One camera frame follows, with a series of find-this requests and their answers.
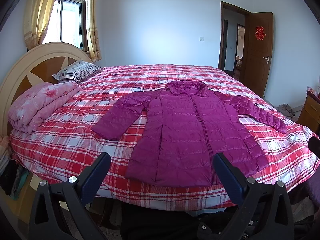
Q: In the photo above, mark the magenta quilted down jacket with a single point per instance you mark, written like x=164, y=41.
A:
x=187, y=124

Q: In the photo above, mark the wooden bedside cabinet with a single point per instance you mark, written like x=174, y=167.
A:
x=310, y=114

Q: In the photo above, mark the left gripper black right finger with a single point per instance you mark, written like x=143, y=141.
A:
x=264, y=209

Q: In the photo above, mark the clothes pile beside bed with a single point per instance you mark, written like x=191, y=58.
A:
x=13, y=175

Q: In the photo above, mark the window with metal frame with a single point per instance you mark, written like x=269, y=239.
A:
x=66, y=23

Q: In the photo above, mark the yellow curtain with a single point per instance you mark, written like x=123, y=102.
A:
x=36, y=19
x=92, y=31

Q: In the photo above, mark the cream wooden round headboard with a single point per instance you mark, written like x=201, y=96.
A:
x=34, y=67

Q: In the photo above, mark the grey cloth pile on floor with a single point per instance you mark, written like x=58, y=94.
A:
x=287, y=111

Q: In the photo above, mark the brown wooden door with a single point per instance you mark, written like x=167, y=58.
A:
x=257, y=71

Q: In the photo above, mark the left yellow curtain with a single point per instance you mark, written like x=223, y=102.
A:
x=36, y=19

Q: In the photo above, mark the dark wooden door frame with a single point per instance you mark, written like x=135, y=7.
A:
x=247, y=14

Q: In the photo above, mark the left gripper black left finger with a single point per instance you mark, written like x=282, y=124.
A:
x=47, y=220

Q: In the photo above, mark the right yellow curtain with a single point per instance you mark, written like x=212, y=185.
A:
x=92, y=31

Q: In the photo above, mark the silver door handle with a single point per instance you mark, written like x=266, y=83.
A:
x=266, y=59

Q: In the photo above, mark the striped pillow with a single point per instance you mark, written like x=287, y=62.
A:
x=78, y=71

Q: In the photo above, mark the red double happiness sticker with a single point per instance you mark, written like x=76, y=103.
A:
x=260, y=33

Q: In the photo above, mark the pink floral folded quilt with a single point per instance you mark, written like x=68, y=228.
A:
x=36, y=104

